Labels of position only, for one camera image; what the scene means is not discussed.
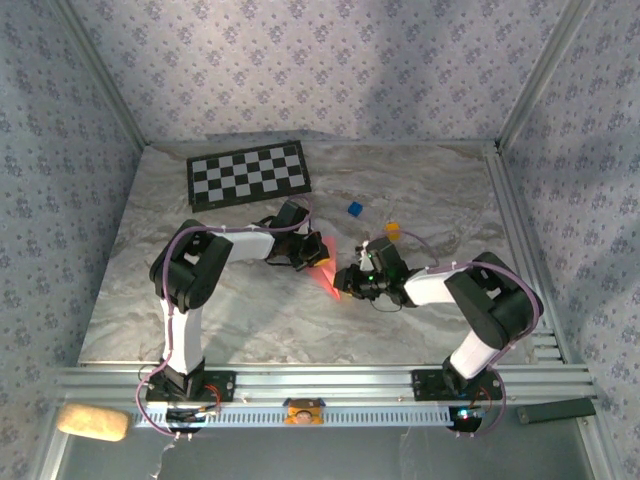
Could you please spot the small blue cube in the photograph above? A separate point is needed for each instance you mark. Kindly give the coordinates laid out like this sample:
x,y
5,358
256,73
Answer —
x,y
355,210

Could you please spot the black white checkerboard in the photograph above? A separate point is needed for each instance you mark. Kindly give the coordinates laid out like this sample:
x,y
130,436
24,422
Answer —
x,y
250,175

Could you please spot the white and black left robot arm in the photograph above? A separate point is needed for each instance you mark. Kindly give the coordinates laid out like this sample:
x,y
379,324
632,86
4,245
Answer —
x,y
182,345

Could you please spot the pink cloth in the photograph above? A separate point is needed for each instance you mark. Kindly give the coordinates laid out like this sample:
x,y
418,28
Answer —
x,y
327,276

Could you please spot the black flat bar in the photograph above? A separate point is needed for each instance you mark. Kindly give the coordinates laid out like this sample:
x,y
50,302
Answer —
x,y
555,411

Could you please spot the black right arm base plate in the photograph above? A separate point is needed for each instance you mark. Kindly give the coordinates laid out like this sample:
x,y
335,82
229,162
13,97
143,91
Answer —
x,y
425,385

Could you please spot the aluminium frame post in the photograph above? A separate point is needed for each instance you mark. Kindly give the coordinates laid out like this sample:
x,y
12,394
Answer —
x,y
100,75
545,70

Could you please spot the orange cartoon figure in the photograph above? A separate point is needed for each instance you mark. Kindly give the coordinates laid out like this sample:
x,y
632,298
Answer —
x,y
303,414

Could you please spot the long aluminium mounting rail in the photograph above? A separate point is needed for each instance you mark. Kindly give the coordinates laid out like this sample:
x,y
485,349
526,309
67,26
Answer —
x,y
325,382

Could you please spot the tan sponge block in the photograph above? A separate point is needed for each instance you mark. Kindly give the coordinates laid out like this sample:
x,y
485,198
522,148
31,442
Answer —
x,y
92,422

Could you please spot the small yellow cube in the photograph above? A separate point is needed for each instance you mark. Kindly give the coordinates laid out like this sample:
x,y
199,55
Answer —
x,y
392,229

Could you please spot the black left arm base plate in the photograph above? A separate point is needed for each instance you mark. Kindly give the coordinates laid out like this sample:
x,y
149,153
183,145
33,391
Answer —
x,y
220,387

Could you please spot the aluminium side rail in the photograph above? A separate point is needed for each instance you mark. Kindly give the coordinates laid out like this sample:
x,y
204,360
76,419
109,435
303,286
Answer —
x,y
505,200

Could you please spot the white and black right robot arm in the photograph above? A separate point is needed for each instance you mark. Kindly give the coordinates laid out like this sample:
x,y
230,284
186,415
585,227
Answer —
x,y
432,292

